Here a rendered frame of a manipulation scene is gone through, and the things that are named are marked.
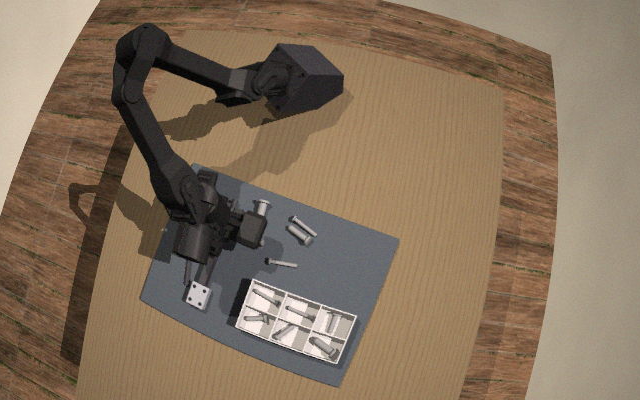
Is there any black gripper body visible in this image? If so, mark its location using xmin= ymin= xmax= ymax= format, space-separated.
xmin=206 ymin=195 xmax=268 ymax=250

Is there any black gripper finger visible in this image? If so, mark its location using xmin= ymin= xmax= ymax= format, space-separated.
xmin=224 ymin=208 xmax=246 ymax=242

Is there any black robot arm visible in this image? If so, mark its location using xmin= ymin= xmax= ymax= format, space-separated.
xmin=111 ymin=23 xmax=294 ymax=265

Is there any white compartment tray with metal parts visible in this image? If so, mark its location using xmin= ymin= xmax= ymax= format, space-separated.
xmin=235 ymin=280 xmax=356 ymax=364

